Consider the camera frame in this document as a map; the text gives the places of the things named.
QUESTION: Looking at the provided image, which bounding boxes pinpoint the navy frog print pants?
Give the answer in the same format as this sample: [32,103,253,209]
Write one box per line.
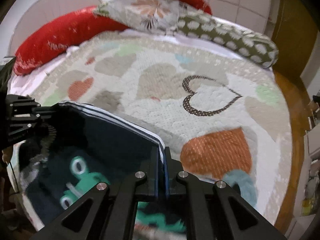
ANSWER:
[18,101,187,239]

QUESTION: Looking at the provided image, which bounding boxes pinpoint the olive white spotted bolster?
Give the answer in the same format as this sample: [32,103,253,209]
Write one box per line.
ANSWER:
[177,12,279,68]

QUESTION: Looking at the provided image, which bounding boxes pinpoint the heart pattern quilted bedspread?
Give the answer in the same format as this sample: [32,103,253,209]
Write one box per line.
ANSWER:
[9,30,292,223]

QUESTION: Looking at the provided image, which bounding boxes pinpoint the grey floral pillow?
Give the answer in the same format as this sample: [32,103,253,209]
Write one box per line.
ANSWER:
[93,0,197,35]

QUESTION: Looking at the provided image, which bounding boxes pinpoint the long red pillow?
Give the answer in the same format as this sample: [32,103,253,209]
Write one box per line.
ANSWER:
[13,6,128,76]

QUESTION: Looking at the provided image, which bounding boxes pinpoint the brown wooden door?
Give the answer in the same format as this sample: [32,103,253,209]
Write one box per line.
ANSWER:
[272,0,318,80]

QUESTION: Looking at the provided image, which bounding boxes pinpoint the rounded pale pink headboard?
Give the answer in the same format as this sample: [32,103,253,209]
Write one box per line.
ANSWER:
[7,0,102,55]

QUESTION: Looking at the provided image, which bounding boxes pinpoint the white open shelf unit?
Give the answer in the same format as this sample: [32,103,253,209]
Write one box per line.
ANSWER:
[285,94,319,239]

